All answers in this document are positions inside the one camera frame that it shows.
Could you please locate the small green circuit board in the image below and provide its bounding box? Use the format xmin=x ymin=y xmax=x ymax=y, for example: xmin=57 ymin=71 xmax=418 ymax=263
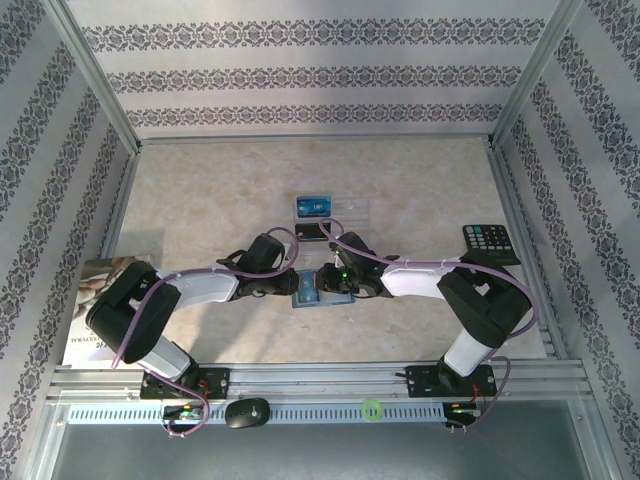
xmin=162 ymin=403 xmax=207 ymax=422
xmin=443 ymin=401 xmax=485 ymax=430

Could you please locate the clear acrylic card stand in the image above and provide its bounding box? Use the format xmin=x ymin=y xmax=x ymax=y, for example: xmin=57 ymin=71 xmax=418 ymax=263
xmin=291 ymin=195 xmax=374 ymax=247

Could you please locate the black credit card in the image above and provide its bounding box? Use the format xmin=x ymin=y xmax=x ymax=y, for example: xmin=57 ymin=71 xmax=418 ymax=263
xmin=294 ymin=222 xmax=334 ymax=241

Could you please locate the aluminium side rail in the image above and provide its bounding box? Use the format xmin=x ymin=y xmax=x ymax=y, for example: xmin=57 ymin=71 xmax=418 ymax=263
xmin=487 ymin=139 xmax=571 ymax=361
xmin=97 ymin=142 xmax=144 ymax=261

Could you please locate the white slotted cable duct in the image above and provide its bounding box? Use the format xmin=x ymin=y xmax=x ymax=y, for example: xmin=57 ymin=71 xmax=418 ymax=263
xmin=66 ymin=403 xmax=446 ymax=425

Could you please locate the black oval mouse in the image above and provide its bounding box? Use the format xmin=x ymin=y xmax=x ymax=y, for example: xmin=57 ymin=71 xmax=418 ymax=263
xmin=224 ymin=397 xmax=271 ymax=430

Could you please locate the printed book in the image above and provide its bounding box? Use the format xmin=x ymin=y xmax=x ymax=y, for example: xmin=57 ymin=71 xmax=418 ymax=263
xmin=62 ymin=253 xmax=157 ymax=369

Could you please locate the aluminium mounting rail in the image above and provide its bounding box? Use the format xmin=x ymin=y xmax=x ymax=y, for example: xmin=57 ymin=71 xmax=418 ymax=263
xmin=47 ymin=362 xmax=586 ymax=401

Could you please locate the black calculator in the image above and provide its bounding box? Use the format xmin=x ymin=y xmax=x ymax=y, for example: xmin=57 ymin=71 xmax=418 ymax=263
xmin=461 ymin=223 xmax=523 ymax=267

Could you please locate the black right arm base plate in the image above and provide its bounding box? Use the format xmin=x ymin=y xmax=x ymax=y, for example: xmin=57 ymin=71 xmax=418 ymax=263
xmin=405 ymin=364 xmax=496 ymax=399

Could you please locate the blue fabric card holder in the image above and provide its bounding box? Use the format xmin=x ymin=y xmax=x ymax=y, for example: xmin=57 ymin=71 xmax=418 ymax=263
xmin=291 ymin=292 xmax=357 ymax=310

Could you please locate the aluminium frame post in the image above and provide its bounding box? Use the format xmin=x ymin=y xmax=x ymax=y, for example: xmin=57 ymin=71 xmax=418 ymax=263
xmin=42 ymin=0 xmax=144 ymax=154
xmin=487 ymin=0 xmax=586 ymax=149

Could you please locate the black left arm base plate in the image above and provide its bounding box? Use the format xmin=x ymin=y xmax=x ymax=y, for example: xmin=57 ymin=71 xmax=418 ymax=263
xmin=139 ymin=367 xmax=231 ymax=401

